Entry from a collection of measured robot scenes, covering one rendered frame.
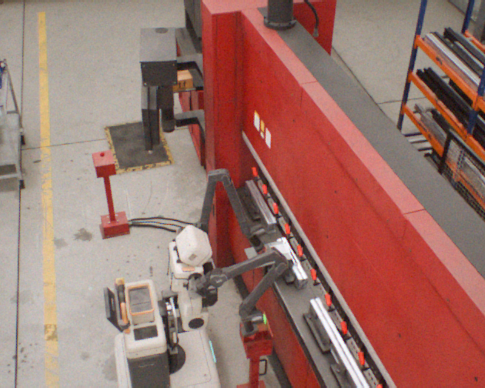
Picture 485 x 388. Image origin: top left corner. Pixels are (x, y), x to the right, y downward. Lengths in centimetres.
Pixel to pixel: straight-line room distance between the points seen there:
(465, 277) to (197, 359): 254
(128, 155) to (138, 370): 310
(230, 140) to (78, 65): 424
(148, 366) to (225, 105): 179
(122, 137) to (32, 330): 260
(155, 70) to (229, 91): 51
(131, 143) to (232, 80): 277
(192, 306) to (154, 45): 178
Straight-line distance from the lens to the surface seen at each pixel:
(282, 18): 391
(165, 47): 452
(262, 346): 404
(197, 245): 373
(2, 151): 660
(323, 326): 390
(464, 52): 584
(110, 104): 768
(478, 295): 239
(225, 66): 431
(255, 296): 377
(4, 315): 547
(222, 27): 418
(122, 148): 689
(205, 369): 452
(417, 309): 276
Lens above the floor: 398
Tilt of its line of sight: 40 degrees down
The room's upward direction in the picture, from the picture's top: 1 degrees clockwise
